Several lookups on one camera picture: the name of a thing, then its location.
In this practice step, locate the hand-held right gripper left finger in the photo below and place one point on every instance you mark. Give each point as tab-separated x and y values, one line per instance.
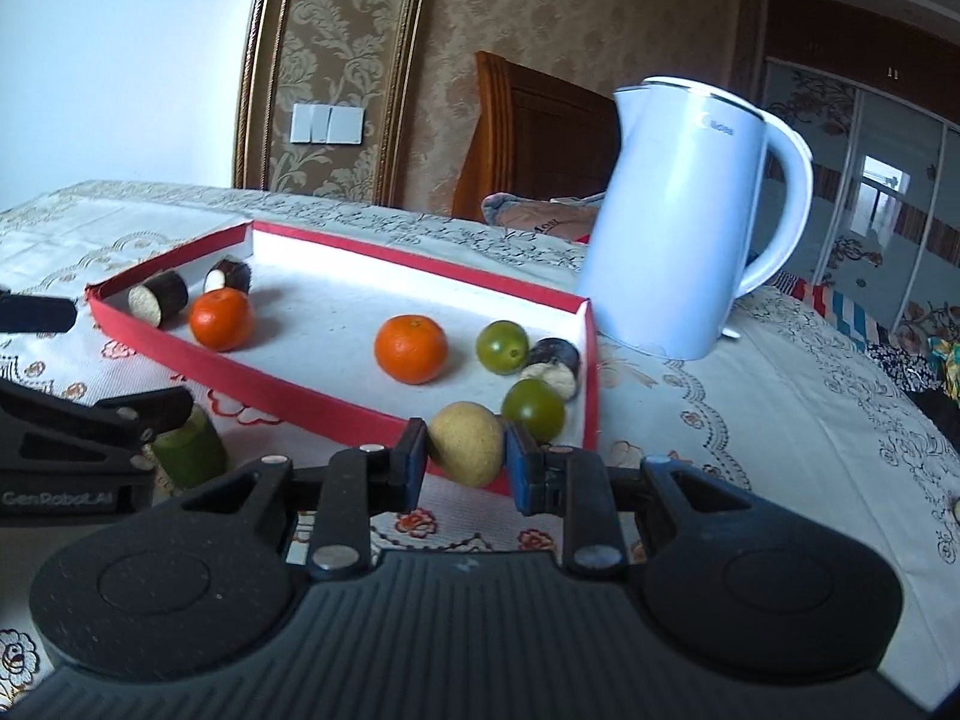
409	465

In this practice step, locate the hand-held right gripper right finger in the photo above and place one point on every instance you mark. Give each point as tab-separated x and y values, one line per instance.
525	469

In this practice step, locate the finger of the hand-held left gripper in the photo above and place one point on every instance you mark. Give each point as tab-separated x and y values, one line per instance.
37	313
150	412

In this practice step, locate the green cylindrical piece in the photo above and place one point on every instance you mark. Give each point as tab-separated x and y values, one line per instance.
191	454

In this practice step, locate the tan longan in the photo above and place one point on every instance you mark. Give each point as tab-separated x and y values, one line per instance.
465	442

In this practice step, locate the green round plum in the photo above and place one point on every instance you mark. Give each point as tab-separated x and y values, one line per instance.
534	409
501	346

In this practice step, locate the orange mandarin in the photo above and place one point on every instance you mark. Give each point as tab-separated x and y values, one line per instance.
221	319
411	349

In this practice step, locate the dark eggplant piece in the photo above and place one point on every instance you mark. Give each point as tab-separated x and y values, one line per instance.
555	356

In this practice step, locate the dark sugarcane piece white patches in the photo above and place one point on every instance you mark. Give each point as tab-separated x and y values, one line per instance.
234	274

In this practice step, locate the red shallow box tray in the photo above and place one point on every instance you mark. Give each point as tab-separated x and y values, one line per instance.
322	315

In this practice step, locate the pink blanket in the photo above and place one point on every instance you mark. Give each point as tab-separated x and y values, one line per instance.
540	221

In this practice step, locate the white electric kettle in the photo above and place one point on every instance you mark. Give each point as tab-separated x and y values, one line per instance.
675	240

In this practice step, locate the brown wooden headboard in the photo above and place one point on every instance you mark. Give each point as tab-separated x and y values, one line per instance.
540	142

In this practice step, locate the colourful striped blanket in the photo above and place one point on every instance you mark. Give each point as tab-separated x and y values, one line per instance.
832	311

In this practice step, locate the dark floral bedding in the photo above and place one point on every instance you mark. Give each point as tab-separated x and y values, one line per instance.
900	367

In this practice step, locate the colourful crumpled object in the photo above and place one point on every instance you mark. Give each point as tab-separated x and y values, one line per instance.
946	367

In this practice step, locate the wardrobe with sliding doors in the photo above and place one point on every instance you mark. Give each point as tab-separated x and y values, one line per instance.
885	202

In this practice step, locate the white wall switch panel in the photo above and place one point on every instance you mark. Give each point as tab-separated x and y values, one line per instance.
326	124

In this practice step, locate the wooden wall trim frame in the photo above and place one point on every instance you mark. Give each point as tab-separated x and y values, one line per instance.
261	52

